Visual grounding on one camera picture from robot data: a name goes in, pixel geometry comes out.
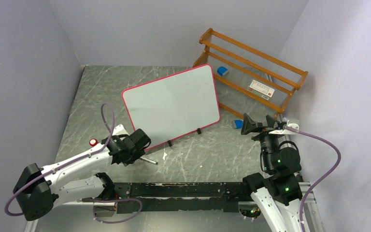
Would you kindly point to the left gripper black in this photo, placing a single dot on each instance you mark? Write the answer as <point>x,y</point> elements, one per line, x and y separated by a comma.
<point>137,153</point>

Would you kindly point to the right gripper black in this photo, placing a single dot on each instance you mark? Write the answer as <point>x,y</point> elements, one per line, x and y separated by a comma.
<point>249,125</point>

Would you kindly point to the blue whiteboard marker pen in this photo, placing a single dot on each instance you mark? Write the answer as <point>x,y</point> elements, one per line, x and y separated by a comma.
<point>149,160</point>

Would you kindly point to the whiteboard with pink frame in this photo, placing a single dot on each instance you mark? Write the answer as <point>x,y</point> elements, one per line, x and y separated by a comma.
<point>173,106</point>

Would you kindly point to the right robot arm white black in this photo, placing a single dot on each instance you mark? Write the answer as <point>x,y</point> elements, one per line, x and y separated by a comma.
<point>278,196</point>

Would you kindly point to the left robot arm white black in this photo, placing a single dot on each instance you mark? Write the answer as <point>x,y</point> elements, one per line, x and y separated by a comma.
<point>40,189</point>

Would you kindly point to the blue eraser on table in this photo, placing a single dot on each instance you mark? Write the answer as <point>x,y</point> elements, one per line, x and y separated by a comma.
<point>237,124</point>

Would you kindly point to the white labelled box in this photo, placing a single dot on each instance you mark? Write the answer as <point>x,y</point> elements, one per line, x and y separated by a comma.
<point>265,91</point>

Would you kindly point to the orange wooden shelf rack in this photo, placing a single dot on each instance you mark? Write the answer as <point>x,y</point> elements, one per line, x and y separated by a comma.
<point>246,64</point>

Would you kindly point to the blue eraser on shelf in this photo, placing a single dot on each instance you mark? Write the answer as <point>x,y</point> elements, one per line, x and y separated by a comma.
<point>222,71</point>

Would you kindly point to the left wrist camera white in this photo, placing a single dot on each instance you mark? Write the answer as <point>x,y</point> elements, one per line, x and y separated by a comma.
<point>119,131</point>

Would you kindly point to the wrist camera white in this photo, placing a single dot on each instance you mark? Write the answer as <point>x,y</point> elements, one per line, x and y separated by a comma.
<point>119,131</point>
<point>290,126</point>

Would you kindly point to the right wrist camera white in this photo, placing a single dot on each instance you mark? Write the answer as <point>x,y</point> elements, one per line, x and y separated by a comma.
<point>290,126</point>

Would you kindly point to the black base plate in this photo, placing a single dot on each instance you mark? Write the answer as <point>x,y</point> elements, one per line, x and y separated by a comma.
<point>230,197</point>

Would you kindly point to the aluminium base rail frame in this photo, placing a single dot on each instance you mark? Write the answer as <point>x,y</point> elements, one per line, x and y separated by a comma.
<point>133,206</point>

